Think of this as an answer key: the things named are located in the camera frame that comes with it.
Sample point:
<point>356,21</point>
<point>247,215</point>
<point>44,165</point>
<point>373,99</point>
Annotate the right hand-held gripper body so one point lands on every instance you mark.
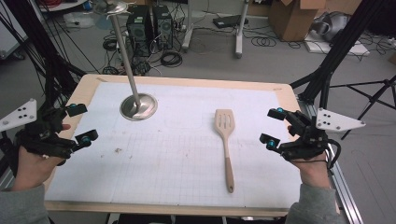
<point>308,140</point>

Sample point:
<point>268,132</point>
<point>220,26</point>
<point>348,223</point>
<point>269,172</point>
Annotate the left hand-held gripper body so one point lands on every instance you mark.
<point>40,137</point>

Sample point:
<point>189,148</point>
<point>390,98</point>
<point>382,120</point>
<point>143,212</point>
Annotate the wooden slotted spatula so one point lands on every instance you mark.
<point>224,124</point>

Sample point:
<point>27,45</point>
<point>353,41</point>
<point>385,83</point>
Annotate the person's right hand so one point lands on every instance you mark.
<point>313,172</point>

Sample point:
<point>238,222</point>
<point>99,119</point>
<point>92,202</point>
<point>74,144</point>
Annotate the person's left hand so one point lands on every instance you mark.
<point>32,169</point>

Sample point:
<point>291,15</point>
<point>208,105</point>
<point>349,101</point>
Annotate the metal pole stand round base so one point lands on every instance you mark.
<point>138,107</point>

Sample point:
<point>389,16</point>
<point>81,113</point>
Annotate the white stand leg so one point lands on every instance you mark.
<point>188,34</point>
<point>239,37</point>

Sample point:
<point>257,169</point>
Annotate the black tripod stand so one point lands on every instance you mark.
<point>336,46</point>

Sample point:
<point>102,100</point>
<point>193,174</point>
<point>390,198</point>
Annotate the white grid paper mat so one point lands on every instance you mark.
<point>174,168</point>

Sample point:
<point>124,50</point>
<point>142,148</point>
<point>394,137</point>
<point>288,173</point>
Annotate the cardboard box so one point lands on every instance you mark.
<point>292,18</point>

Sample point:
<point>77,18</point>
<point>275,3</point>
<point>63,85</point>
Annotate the black computer tower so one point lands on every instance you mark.
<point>163,28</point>
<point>138,31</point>

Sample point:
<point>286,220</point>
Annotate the white flat board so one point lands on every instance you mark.
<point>351,48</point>

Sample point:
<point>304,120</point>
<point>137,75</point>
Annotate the white cabinet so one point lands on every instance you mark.
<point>9,34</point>

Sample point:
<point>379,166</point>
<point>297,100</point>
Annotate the flat black device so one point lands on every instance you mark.
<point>229,21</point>

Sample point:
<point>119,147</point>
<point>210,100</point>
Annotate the grey bag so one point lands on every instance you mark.
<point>331,25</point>

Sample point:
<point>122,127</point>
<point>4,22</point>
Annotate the white round table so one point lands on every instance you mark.
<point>62,4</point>

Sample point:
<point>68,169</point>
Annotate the aluminium rail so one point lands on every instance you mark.
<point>342,193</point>
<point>5,180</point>

